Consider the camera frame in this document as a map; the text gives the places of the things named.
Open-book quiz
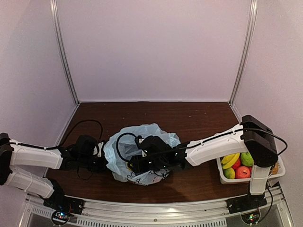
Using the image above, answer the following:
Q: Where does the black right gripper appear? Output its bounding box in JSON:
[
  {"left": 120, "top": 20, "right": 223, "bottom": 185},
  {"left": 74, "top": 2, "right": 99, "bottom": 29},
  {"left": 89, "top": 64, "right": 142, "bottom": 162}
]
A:
[{"left": 127, "top": 155, "right": 167, "bottom": 174}]

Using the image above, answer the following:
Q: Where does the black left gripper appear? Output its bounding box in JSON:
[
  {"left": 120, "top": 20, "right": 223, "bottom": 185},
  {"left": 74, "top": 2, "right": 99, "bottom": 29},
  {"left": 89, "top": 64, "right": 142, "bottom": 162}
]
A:
[{"left": 79, "top": 154, "right": 118, "bottom": 173}]

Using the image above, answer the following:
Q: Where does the light blue plastic bag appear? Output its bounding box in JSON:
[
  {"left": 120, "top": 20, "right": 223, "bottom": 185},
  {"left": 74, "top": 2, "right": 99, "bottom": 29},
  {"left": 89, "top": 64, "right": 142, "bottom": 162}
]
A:
[{"left": 103, "top": 123, "right": 180, "bottom": 186}]

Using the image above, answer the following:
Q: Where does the yellow banana bunch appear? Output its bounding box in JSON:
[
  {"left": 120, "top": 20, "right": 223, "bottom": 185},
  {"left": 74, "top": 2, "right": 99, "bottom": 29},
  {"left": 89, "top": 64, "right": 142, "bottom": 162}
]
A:
[{"left": 221, "top": 153, "right": 240, "bottom": 170}]

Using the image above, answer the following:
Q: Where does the brown potato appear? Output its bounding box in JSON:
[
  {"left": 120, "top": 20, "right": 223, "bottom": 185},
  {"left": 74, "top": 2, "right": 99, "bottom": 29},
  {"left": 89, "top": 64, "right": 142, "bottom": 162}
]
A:
[{"left": 272, "top": 162, "right": 279, "bottom": 175}]

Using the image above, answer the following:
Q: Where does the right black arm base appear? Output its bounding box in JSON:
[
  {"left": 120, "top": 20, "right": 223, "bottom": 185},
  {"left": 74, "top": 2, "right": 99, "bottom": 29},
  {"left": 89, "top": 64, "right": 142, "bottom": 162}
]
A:
[{"left": 226, "top": 194, "right": 267, "bottom": 214}]

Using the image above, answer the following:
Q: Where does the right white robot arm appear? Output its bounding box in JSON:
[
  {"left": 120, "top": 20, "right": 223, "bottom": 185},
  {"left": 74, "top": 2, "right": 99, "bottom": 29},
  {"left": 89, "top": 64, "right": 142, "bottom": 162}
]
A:
[{"left": 127, "top": 115, "right": 278, "bottom": 209}]

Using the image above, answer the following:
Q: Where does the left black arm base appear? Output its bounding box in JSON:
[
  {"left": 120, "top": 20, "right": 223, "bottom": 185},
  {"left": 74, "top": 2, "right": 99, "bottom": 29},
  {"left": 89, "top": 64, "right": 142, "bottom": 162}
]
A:
[{"left": 42, "top": 179, "right": 84, "bottom": 215}]

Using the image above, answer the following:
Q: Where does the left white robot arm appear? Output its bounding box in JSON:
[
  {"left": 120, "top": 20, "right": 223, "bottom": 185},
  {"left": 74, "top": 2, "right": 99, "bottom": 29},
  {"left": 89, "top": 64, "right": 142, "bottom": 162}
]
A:
[{"left": 0, "top": 133, "right": 107, "bottom": 210}]

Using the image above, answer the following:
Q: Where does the small green yellow fruit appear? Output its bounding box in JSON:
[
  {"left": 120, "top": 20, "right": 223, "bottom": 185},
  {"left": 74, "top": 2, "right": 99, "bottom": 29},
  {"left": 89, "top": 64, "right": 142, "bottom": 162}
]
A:
[{"left": 223, "top": 167, "right": 235, "bottom": 179}]

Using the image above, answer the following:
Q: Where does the white plastic basket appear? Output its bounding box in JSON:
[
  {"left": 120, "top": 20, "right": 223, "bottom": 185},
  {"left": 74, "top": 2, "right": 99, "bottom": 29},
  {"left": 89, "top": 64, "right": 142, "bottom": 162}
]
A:
[{"left": 216, "top": 156, "right": 286, "bottom": 185}]

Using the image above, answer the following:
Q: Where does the red apple back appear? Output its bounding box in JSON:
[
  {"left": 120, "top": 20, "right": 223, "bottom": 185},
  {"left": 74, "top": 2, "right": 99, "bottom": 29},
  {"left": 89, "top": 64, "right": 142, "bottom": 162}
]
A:
[{"left": 232, "top": 159, "right": 241, "bottom": 170}]

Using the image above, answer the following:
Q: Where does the red apple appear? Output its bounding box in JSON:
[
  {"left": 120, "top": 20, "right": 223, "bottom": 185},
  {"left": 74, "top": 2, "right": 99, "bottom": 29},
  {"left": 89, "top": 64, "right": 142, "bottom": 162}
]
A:
[
  {"left": 235, "top": 166, "right": 251, "bottom": 179},
  {"left": 232, "top": 159, "right": 241, "bottom": 170}
]

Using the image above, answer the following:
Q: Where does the red apple front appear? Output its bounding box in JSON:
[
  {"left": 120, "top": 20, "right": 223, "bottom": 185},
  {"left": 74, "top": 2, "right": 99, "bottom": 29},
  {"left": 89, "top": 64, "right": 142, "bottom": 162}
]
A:
[{"left": 235, "top": 166, "right": 251, "bottom": 179}]

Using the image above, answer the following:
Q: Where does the large green apple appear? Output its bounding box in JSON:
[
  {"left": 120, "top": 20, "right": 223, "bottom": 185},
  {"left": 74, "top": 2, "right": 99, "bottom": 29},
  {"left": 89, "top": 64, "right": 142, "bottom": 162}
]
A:
[{"left": 240, "top": 152, "right": 254, "bottom": 167}]

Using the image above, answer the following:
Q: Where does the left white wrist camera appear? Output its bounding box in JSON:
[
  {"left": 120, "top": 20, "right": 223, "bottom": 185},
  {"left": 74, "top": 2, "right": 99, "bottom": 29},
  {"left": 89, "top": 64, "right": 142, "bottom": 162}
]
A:
[{"left": 93, "top": 141, "right": 105, "bottom": 158}]

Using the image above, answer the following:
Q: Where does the right black cable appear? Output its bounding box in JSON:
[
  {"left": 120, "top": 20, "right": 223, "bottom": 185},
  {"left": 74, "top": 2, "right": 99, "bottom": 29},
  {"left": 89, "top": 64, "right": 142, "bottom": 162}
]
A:
[{"left": 116, "top": 127, "right": 289, "bottom": 213}]

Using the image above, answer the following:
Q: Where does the aluminium front rail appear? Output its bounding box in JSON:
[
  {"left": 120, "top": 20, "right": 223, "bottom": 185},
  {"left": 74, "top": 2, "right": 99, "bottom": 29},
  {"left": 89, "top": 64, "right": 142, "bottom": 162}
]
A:
[{"left": 23, "top": 186, "right": 288, "bottom": 227}]

